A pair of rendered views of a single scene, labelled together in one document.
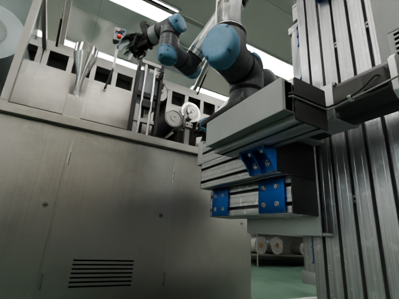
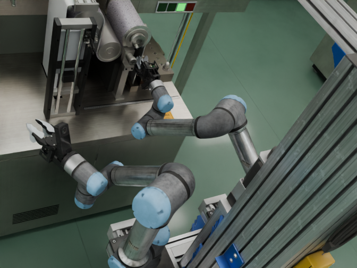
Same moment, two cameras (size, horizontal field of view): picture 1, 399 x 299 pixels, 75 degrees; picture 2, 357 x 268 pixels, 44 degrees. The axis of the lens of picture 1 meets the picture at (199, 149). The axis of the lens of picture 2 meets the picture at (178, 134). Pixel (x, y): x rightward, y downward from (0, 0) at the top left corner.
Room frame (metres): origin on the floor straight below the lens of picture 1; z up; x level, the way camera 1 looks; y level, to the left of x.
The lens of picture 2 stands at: (-0.07, 0.18, 2.50)
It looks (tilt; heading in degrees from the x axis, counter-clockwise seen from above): 46 degrees down; 344
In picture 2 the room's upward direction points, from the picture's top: 25 degrees clockwise
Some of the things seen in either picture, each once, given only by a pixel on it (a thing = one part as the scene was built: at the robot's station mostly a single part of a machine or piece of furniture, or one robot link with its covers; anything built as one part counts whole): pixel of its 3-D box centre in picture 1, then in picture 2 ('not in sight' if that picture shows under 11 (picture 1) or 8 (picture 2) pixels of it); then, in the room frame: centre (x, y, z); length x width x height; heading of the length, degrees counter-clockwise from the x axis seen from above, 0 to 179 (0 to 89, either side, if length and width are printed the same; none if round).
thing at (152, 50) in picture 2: not in sight; (145, 53); (1.87, 0.00, 1.00); 0.40 x 0.16 x 0.06; 28
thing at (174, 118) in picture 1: (167, 123); (101, 34); (1.70, 0.24, 1.17); 0.26 x 0.12 x 0.12; 28
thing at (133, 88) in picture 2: not in sight; (124, 70); (1.78, 0.08, 0.92); 0.28 x 0.04 x 0.04; 28
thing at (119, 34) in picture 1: (119, 35); not in sight; (1.41, 0.58, 1.66); 0.07 x 0.07 x 0.10; 18
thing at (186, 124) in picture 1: (186, 136); (124, 75); (1.59, 0.09, 1.05); 0.06 x 0.05 x 0.31; 28
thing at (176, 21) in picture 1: (170, 28); (90, 179); (0.83, 0.14, 1.21); 0.11 x 0.08 x 0.09; 54
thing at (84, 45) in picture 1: (85, 53); not in sight; (1.40, 0.76, 1.50); 0.14 x 0.14 x 0.06
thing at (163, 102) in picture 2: not in sight; (162, 100); (1.43, -0.11, 1.11); 0.11 x 0.08 x 0.09; 28
